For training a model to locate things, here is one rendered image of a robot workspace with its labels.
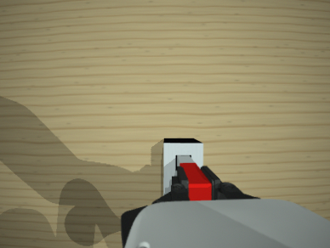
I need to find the red square pin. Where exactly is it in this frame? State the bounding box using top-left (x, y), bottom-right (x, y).
top-left (177, 155), bottom-right (212, 200)

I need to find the light grey block with square holes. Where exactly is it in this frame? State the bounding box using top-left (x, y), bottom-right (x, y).
top-left (163, 138), bottom-right (203, 195)

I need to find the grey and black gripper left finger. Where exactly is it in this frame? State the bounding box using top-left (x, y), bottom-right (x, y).
top-left (121, 166), bottom-right (190, 248)

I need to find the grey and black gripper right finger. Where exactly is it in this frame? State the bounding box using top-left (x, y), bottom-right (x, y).
top-left (201, 166), bottom-right (260, 200)

